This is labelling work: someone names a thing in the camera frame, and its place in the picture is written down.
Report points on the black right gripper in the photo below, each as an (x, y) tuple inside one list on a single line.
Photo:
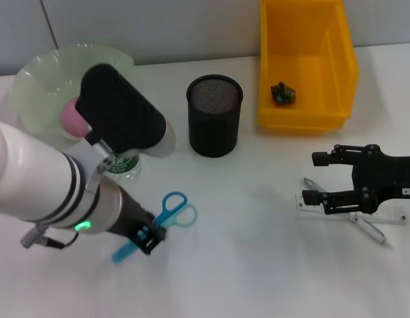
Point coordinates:
[(390, 175)]

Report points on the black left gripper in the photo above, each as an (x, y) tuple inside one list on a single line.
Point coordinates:
[(132, 215)]

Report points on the blue scissors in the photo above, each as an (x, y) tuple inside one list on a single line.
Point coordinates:
[(173, 208)]

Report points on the clear water bottle green label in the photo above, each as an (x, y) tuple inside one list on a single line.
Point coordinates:
[(123, 167)]

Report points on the pink peach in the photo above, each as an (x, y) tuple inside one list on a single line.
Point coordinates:
[(70, 116)]

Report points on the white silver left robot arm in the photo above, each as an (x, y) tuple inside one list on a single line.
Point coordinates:
[(32, 175)]

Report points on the clear plastic ruler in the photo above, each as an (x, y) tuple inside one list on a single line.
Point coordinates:
[(390, 213)]

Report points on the silver white pen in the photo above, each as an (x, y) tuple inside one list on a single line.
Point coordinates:
[(373, 232)]

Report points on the black mesh pen holder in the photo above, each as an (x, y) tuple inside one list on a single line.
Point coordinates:
[(213, 126)]

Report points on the pale green glass fruit plate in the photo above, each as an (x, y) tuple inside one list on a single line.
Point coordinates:
[(45, 76)]

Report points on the yellow plastic bin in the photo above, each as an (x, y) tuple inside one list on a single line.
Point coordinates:
[(300, 49)]

